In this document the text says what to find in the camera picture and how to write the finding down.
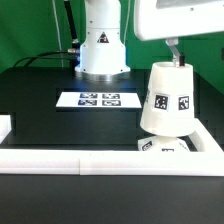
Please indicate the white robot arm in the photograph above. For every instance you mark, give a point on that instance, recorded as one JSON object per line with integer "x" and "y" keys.
{"x": 103, "y": 55}

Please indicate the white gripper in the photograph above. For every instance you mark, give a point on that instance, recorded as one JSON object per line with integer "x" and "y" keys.
{"x": 165, "y": 19}

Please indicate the white U-shaped fence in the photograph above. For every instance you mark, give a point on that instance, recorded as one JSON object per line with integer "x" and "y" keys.
{"x": 69, "y": 162}

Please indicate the white lamp shade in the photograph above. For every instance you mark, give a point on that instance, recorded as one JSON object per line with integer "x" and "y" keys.
{"x": 169, "y": 106}

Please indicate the white lamp base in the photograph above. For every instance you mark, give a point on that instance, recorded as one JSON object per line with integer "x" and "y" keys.
{"x": 162, "y": 144}

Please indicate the white tag plate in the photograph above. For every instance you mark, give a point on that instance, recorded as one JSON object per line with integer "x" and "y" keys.
{"x": 98, "y": 100}

